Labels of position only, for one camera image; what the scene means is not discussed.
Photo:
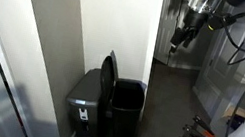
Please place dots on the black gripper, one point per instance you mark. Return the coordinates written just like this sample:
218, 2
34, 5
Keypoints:
194, 21

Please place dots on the black bin lid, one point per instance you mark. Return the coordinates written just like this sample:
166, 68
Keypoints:
107, 79

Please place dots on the black plastic waste bin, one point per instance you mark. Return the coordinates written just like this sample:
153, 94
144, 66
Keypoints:
125, 116

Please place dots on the white hallway door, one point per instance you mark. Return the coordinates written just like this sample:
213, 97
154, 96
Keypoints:
167, 22

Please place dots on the white panelled closet door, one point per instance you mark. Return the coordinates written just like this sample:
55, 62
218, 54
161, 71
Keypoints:
220, 72

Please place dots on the grey step trash can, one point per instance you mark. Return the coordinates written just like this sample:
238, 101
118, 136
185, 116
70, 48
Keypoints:
86, 89

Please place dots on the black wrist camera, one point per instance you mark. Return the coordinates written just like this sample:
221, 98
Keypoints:
219, 22

